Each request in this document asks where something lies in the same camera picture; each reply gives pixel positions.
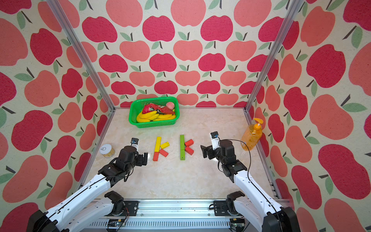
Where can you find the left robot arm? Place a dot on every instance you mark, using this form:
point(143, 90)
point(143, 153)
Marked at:
point(94, 200)

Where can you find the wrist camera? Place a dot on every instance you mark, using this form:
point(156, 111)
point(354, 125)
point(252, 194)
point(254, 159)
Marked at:
point(215, 140)
point(135, 143)

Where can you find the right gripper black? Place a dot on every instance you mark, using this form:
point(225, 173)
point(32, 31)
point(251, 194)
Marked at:
point(210, 150)

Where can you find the aluminium post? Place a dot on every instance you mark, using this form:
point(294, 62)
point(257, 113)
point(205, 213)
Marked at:
point(62, 19)
point(278, 43)

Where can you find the green plastic basket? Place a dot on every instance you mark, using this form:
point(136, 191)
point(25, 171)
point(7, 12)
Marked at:
point(138, 105)

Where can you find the aluminium front rail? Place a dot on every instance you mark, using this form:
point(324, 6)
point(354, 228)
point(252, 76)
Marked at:
point(171, 215)

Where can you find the red block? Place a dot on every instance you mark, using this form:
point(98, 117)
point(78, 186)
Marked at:
point(155, 156)
point(189, 150)
point(163, 153)
point(189, 143)

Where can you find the yellow block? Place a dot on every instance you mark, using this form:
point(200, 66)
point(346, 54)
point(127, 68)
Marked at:
point(158, 141)
point(157, 148)
point(165, 145)

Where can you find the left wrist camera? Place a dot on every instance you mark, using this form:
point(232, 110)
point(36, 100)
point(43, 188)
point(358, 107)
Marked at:
point(135, 143)

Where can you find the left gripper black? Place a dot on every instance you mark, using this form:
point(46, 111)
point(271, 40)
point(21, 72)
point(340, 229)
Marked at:
point(141, 161)

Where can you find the green block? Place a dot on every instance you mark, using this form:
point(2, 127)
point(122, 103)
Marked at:
point(182, 155)
point(182, 139)
point(182, 147)

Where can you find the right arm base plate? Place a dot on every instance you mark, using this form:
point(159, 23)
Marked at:
point(222, 208)

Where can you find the right aluminium post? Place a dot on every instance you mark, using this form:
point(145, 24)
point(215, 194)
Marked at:
point(278, 43)

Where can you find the red snack bag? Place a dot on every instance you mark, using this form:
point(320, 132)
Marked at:
point(163, 110)

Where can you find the small tin can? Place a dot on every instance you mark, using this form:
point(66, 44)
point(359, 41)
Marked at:
point(107, 150)

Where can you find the pink peach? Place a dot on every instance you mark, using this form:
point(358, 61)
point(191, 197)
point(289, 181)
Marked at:
point(170, 105)

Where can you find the left aluminium post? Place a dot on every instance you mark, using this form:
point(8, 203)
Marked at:
point(62, 19)

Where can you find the orange soap dispenser bottle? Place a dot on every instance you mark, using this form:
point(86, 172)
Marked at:
point(252, 134)

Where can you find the yellow banana bunch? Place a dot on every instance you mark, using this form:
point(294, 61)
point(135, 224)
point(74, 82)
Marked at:
point(153, 116)

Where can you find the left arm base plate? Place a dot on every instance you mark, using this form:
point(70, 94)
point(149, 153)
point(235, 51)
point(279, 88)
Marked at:
point(125, 208)

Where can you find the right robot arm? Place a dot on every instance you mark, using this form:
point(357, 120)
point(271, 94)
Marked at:
point(263, 212)

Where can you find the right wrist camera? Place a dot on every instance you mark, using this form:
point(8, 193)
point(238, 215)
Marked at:
point(215, 140)

